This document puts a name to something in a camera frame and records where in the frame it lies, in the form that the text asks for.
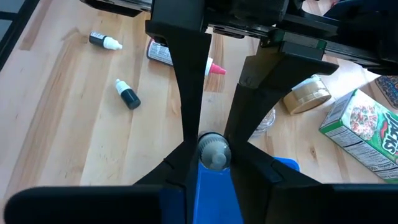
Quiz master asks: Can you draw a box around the blue plastic basket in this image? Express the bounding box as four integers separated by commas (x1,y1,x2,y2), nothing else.
192,157,301,224

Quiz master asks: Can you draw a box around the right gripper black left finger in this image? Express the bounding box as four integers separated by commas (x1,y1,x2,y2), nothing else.
3,139,200,224

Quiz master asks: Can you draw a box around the orange label dropper bottle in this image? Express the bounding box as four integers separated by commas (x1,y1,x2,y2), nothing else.
197,130,233,171

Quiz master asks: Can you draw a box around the glass jar with gold lid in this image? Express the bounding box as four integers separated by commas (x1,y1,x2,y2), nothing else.
250,73,333,139

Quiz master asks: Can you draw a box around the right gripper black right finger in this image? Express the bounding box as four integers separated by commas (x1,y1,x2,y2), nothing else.
229,141,398,224

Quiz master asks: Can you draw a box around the green Apple Jacks cereal box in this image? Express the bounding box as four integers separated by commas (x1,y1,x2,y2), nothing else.
319,88,398,184

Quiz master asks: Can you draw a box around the black table edge rail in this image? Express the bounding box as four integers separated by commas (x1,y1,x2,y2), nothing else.
0,0,40,72

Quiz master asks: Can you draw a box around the black dropper bottle white cap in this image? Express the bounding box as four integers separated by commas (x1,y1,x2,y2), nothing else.
114,78,142,111
89,30,123,51

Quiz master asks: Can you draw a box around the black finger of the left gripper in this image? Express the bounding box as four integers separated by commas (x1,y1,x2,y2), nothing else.
144,19,213,142
223,49,340,144

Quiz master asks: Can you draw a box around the red icing tube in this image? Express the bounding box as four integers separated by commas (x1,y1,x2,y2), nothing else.
146,39,227,77

